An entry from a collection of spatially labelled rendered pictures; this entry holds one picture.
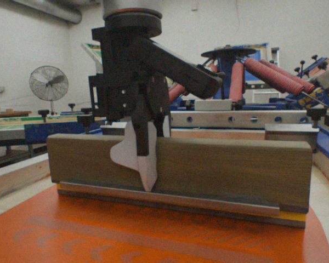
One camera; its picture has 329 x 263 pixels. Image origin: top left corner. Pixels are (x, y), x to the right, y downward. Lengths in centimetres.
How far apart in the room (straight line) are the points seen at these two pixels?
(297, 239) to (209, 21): 471
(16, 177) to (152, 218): 27
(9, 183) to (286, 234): 42
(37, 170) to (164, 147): 29
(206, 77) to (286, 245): 19
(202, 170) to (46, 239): 20
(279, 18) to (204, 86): 459
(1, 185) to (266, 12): 469
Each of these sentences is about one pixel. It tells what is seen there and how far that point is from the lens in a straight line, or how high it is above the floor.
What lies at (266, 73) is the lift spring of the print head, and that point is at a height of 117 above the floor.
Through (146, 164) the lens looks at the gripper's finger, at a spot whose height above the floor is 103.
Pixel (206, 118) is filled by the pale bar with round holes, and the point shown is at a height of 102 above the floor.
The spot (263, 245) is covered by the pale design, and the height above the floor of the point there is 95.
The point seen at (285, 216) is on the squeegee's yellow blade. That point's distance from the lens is 32.
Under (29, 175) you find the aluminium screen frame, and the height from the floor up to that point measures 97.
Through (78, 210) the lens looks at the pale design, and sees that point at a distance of 38.
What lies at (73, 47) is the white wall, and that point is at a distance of 616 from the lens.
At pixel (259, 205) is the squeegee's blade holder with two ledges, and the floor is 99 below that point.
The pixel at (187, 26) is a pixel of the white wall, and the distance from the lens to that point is 498.
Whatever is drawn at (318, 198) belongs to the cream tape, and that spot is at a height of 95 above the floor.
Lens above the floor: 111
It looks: 10 degrees down
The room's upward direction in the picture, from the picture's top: 2 degrees counter-clockwise
